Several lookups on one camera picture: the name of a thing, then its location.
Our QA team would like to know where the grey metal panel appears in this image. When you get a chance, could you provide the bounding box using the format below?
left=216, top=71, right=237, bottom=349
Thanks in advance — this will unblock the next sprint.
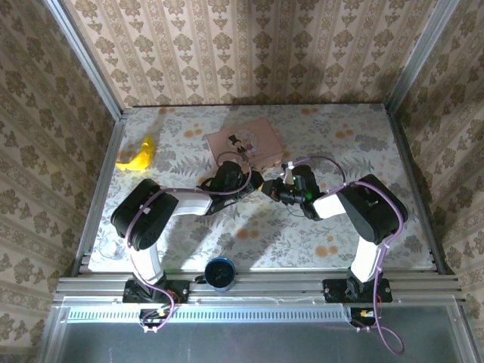
left=37, top=300, right=484, bottom=363

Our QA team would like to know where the aluminium front rail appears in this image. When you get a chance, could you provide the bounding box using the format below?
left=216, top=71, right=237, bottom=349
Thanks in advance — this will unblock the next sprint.
left=52, top=268, right=469, bottom=308

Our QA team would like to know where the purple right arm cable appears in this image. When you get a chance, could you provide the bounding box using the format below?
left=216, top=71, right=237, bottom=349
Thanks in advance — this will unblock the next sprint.
left=291, top=155, right=408, bottom=357

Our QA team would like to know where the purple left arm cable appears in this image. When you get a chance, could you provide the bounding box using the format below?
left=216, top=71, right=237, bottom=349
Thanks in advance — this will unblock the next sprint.
left=126, top=150, right=253, bottom=336

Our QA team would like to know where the pink box with wedding couple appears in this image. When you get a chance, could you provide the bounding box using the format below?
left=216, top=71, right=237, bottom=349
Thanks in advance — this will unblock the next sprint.
left=206, top=116, right=285, bottom=170

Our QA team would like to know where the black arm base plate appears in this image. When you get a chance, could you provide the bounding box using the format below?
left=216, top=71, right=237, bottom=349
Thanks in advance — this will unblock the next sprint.
left=323, top=277, right=393, bottom=304
left=123, top=278, right=191, bottom=304

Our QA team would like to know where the yellow banana toy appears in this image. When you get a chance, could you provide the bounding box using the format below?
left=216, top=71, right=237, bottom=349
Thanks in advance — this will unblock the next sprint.
left=115, top=134, right=157, bottom=172

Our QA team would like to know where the dark blue cup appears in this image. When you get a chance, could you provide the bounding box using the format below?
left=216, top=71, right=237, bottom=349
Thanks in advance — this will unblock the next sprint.
left=203, top=257, right=237, bottom=293

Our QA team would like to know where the aluminium side rail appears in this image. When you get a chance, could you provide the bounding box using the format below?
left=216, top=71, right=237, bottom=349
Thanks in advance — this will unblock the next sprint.
left=70, top=116, right=126, bottom=278
left=389, top=109, right=457, bottom=277

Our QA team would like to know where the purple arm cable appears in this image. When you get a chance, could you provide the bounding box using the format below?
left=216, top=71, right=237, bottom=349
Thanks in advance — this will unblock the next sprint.
left=126, top=150, right=253, bottom=336
left=291, top=155, right=408, bottom=357

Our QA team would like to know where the aluminium frame post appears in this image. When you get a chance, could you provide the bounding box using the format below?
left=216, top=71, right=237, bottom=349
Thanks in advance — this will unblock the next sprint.
left=384, top=0, right=455, bottom=115
left=42, top=0, right=125, bottom=121

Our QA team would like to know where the slotted grey cable duct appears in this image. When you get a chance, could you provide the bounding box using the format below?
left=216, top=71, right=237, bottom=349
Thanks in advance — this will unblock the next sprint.
left=67, top=306, right=352, bottom=323

